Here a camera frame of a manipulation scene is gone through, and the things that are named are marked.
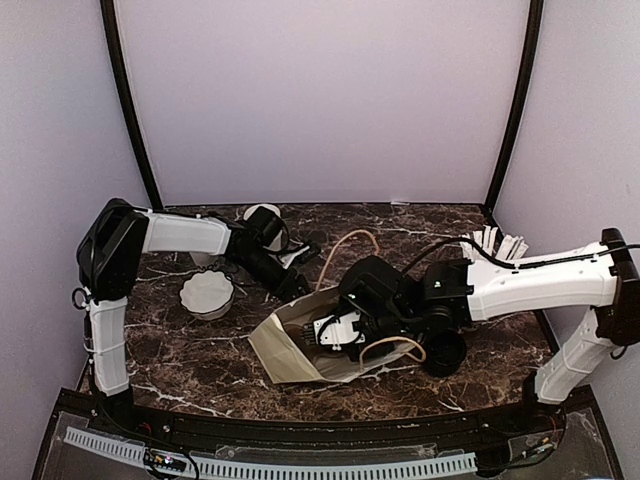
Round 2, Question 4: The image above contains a white scalloped bowl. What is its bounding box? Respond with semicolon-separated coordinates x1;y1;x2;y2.
179;270;235;321

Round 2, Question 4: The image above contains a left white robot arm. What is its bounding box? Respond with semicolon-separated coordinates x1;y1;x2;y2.
76;198;311;397

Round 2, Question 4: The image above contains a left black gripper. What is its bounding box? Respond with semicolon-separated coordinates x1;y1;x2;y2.
234;248;317;309

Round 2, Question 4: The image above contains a bundle of wrapped straws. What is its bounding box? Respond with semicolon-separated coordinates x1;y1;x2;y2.
463;225;529;261

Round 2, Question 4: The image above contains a right black frame post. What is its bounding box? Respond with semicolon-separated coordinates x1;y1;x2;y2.
482;0;544;219

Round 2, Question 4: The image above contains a black frame post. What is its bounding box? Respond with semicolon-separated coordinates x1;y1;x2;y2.
482;0;544;219
99;0;164;209

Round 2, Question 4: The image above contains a stack of black lids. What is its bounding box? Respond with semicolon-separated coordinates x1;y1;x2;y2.
422;331;467;378

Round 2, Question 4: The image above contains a white paper cup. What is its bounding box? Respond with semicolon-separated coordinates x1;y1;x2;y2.
190;252;215;267

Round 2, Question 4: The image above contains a stack of white paper cups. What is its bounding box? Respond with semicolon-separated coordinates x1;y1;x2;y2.
243;203;281;220

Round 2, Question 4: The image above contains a left black frame post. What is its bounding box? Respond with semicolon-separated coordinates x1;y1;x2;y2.
99;0;164;209

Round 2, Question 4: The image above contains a beige paper bag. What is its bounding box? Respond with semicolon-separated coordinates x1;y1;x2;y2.
248;229;429;385

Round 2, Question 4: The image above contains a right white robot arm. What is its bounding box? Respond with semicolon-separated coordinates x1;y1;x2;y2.
339;228;639;434

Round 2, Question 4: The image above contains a grey slotted cable duct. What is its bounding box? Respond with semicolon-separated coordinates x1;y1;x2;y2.
63;427;477;479

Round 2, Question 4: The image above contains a black table edge rail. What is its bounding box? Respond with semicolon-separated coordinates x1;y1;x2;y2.
54;387;596;454

